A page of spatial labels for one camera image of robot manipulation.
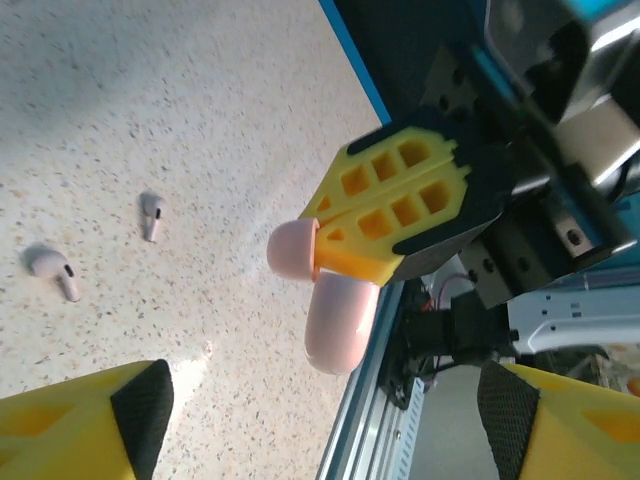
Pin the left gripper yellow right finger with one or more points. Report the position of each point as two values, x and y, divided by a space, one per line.
575 435

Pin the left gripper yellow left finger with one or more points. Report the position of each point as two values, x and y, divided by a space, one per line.
65 435

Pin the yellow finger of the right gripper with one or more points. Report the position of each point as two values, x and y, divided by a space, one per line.
435 210
435 147

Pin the pink earbud charging case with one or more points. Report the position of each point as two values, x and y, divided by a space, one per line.
340 325

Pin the white earbud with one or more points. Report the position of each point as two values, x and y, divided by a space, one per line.
45 262
150 205

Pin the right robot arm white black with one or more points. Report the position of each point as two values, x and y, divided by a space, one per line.
575 315

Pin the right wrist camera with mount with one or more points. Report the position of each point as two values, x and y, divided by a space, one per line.
600 75

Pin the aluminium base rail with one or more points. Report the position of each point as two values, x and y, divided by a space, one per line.
360 440

